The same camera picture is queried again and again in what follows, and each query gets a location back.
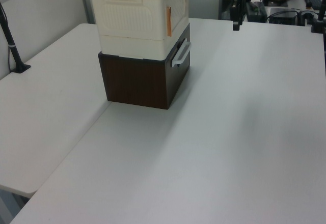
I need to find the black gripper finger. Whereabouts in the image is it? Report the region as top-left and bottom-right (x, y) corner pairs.
(240, 0), (248, 22)
(230, 0), (243, 32)

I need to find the cream plastic cabinet box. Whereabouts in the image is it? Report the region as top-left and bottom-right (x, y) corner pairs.
(89, 0), (191, 60)

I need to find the black device with green part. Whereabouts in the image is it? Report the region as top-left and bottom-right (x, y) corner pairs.
(246, 1), (268, 22)

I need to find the grey metal shelf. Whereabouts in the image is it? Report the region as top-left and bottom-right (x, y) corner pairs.
(218, 0), (258, 21)

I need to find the black small computer box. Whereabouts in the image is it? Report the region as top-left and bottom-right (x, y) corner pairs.
(267, 7), (299, 25)

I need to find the dark brown wooden drawer box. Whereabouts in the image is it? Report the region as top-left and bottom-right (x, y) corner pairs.
(97, 22), (192, 110)

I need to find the white drawer handle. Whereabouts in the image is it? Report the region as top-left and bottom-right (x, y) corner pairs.
(171, 38), (192, 68)

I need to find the black clamp camera stand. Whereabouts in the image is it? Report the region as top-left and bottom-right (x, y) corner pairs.
(300, 0), (326, 34)

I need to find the grey partition frame post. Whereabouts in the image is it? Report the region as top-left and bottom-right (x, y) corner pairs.
(78, 0), (93, 24)

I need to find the black camera stand with base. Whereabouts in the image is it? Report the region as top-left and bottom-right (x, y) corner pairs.
(0, 2), (32, 75)

